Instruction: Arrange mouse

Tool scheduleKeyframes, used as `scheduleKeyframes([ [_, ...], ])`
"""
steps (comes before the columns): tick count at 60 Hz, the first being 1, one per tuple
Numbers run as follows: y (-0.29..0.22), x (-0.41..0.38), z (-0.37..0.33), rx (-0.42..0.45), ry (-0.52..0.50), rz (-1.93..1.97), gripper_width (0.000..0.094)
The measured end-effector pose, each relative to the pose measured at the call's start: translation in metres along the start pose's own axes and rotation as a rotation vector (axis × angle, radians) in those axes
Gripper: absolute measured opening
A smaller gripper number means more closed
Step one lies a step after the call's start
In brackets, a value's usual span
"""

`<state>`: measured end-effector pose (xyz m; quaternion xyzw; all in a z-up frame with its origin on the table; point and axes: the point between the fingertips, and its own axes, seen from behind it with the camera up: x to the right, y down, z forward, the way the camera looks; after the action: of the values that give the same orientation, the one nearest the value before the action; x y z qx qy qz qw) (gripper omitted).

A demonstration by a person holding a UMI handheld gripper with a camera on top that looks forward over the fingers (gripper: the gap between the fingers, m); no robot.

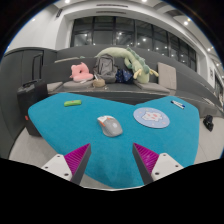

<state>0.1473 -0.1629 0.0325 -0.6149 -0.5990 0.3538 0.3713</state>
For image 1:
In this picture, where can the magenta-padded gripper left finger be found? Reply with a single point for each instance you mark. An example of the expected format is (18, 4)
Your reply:
(59, 165)

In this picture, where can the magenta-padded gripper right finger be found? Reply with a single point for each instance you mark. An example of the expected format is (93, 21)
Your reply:
(165, 165)

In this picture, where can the grey computer mouse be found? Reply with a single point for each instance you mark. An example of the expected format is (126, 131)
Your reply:
(111, 127)

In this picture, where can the round light blue mouse pad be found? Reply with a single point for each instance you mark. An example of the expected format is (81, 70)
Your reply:
(151, 117)

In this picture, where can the black bag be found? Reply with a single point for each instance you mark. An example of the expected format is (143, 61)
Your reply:
(208, 122)

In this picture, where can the white marker with blue cap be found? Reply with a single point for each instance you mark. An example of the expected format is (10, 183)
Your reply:
(177, 104)

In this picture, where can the small green case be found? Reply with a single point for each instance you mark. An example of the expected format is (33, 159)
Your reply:
(72, 103)

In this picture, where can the black suitcase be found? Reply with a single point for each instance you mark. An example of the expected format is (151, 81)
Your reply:
(31, 96)

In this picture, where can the flat grey seat cushion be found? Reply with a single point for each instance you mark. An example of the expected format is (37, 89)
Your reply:
(54, 86)
(152, 87)
(75, 84)

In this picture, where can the upright grey cushion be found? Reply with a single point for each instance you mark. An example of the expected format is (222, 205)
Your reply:
(167, 76)

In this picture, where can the small tan woven basket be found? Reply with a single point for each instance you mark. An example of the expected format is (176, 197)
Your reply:
(98, 83)

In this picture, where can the pink plush cushion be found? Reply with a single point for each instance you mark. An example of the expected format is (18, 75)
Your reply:
(81, 72)

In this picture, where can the dark blue patterned bag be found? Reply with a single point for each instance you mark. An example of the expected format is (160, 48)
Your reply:
(124, 76)

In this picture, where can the grey backpack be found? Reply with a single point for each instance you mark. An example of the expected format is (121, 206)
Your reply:
(105, 68)

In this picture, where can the green dragon plush toy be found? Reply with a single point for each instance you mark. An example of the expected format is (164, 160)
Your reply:
(134, 61)

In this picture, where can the ceiling lights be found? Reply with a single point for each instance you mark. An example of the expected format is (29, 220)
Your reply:
(185, 23)

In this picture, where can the dark glass window wall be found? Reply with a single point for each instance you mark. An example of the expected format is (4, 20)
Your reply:
(126, 33)

